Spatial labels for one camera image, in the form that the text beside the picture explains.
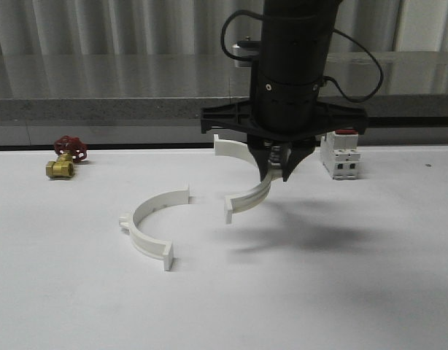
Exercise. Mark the black gripper with flange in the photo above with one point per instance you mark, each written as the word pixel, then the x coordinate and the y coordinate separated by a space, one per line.
pixel 283 113

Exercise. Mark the white half pipe clamp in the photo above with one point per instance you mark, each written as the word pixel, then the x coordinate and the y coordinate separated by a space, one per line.
pixel 152 247
pixel 246 200

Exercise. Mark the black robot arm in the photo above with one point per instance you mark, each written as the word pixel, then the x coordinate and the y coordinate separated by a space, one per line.
pixel 294 44

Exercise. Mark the brass valve red handwheel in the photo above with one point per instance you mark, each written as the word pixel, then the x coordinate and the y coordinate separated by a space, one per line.
pixel 70 150

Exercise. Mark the grey stone counter ledge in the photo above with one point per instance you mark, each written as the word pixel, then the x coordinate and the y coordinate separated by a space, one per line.
pixel 168 87

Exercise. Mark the grey pleated curtain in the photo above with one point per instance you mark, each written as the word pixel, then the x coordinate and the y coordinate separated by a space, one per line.
pixel 164 27

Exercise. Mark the white circuit breaker red switch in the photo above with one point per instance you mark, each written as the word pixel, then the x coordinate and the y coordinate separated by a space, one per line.
pixel 339 154

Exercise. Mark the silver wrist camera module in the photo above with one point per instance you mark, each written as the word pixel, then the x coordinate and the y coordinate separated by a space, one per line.
pixel 246 48

